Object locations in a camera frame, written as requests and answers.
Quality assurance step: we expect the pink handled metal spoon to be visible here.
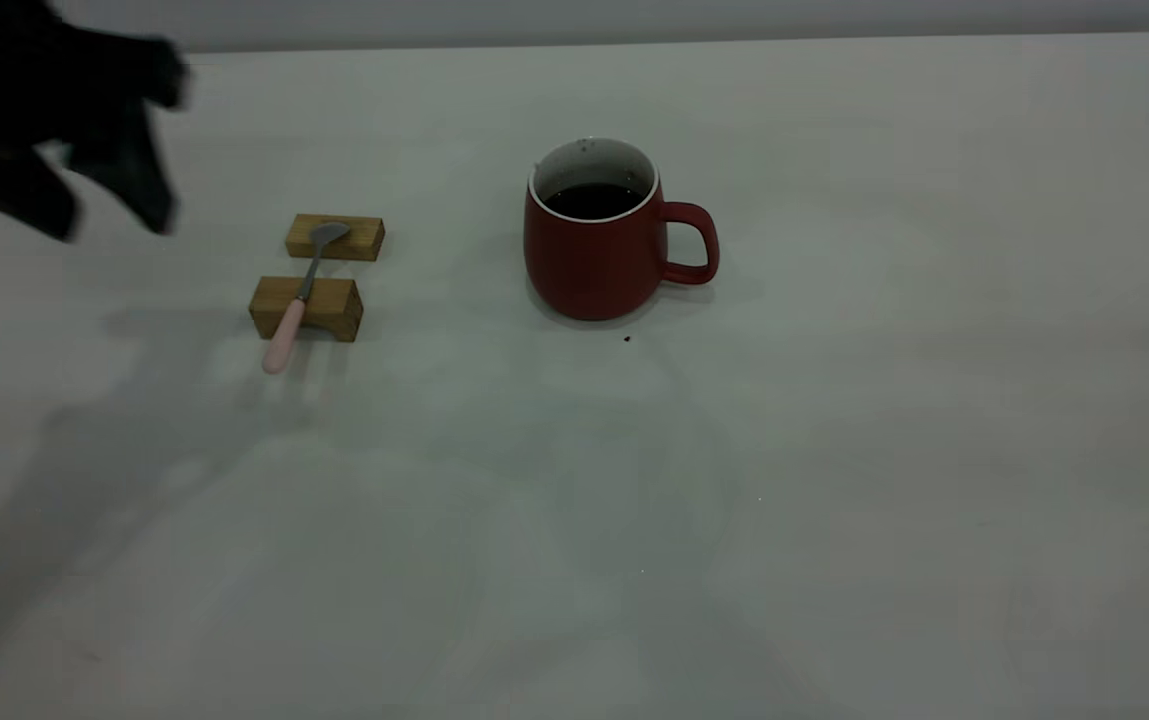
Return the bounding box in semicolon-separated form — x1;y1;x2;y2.
262;221;352;376

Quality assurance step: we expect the flat wooden block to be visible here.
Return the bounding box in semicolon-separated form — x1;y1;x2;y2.
285;213;386;263

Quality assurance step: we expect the dark coffee liquid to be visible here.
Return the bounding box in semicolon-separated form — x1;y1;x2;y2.
544;183;645;221

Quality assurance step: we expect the arched wooden block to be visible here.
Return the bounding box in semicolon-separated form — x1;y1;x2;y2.
249;276;365;344

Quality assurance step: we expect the red ceramic mug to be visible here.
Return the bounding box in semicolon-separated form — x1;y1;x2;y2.
522;137;721;323

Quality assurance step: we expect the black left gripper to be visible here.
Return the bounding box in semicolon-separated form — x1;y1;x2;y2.
0;0;190;241

